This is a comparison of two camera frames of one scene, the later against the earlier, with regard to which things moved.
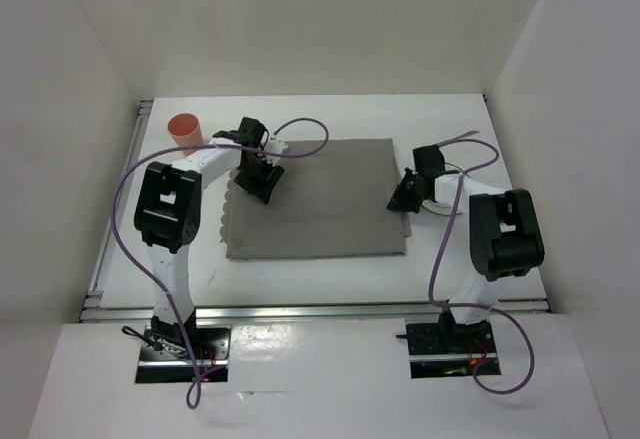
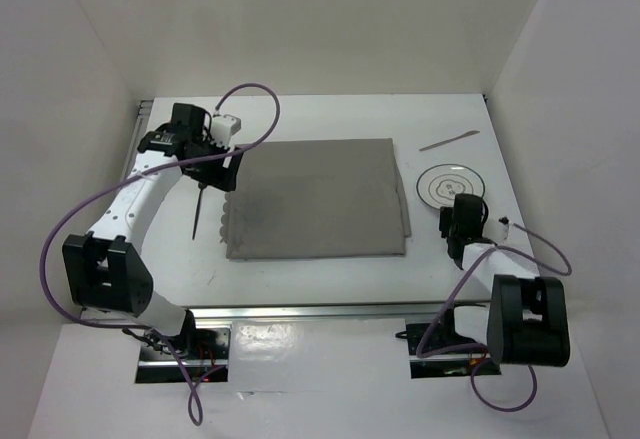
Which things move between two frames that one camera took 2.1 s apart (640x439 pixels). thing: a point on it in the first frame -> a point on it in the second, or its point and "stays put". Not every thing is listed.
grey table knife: x=470 y=133 stays put
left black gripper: x=261 y=188 -> x=220 y=177
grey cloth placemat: x=331 y=201 stays put
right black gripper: x=399 y=200 -> x=445 y=215
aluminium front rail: x=306 y=313 stays put
